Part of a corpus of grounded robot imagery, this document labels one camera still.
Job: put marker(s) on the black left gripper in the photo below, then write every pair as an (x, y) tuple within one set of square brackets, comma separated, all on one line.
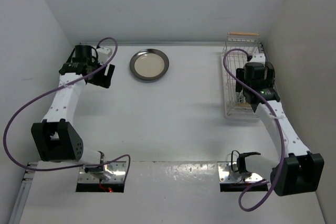
[(103, 80)]

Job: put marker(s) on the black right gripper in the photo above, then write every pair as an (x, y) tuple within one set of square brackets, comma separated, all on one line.
[(269, 77)]

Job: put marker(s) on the dark rimmed cream plate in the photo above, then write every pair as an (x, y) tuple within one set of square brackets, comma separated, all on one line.
[(149, 64)]

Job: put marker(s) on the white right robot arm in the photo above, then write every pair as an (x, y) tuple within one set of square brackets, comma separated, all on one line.
[(299, 169)]

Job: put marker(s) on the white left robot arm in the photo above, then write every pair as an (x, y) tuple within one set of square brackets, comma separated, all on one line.
[(55, 137)]

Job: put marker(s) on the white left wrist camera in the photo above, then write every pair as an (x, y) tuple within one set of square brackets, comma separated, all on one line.
[(104, 54)]

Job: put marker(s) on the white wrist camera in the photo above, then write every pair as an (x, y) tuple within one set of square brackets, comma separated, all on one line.
[(258, 58), (104, 54)]

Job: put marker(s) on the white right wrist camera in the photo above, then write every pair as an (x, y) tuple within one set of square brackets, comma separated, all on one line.
[(258, 58)]

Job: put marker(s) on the white wire dish rack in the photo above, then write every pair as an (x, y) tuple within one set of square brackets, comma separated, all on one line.
[(235, 104)]

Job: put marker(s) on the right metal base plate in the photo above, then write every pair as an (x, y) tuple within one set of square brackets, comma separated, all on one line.
[(227, 176)]

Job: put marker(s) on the metal base plate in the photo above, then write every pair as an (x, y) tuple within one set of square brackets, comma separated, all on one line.
[(113, 173), (227, 176)]

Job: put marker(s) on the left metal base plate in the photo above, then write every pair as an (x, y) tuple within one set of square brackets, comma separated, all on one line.
[(113, 173)]

